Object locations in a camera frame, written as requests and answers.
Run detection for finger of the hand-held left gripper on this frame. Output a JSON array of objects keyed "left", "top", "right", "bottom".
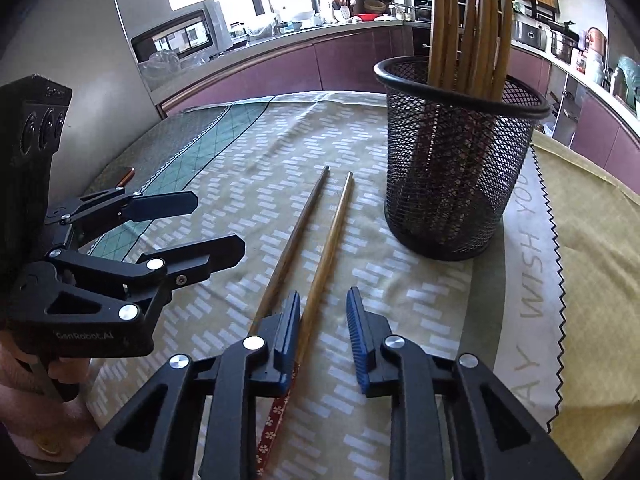
[
  {"left": 44, "top": 187, "right": 199, "bottom": 227},
  {"left": 30, "top": 234, "right": 246, "bottom": 329}
]

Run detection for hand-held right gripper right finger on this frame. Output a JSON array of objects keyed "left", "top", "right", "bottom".
[{"left": 345, "top": 287, "right": 583, "bottom": 480}]

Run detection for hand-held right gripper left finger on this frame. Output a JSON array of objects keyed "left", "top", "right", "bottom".
[{"left": 62, "top": 290, "right": 303, "bottom": 480}]

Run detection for dark brown wooden chopstick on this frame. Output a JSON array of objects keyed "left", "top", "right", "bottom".
[{"left": 247, "top": 165, "right": 331, "bottom": 338}]

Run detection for light bamboo chopstick floral end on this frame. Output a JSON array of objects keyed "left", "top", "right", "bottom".
[{"left": 255, "top": 172, "right": 355, "bottom": 478}]

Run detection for black mesh utensil holder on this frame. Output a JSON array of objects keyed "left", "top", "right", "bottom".
[{"left": 373, "top": 56, "right": 552, "bottom": 262}]

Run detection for bunch of wooden chopsticks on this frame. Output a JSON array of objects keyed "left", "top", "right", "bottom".
[{"left": 422, "top": 0, "right": 516, "bottom": 246}]

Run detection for person's left hand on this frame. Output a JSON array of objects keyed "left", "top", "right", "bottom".
[{"left": 0, "top": 332, "right": 93, "bottom": 408}]

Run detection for clear plastic bag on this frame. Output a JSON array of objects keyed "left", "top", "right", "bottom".
[{"left": 139, "top": 50, "right": 187, "bottom": 92}]

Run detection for patterned beige tablecloth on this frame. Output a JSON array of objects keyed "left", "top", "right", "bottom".
[{"left": 80, "top": 91, "right": 640, "bottom": 480}]

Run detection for white microwave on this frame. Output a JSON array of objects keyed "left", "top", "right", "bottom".
[{"left": 131, "top": 0, "right": 232, "bottom": 63}]

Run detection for purple kitchen cabinets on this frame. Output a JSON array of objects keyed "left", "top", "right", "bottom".
[{"left": 155, "top": 22, "right": 640, "bottom": 191}]

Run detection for white stool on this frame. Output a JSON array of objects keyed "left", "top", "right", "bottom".
[{"left": 547, "top": 90, "right": 581, "bottom": 146}]

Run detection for built-in black oven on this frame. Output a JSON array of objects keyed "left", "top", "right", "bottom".
[{"left": 412, "top": 22, "right": 432, "bottom": 57}]

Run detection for silver bread box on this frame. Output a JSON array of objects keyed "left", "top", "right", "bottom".
[{"left": 515, "top": 19, "right": 549, "bottom": 52}]

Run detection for steel pressure cooker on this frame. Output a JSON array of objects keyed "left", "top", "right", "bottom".
[{"left": 550, "top": 30, "right": 581, "bottom": 64}]

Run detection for copper pink kettle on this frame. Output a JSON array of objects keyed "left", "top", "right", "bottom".
[{"left": 586, "top": 26, "right": 609, "bottom": 57}]

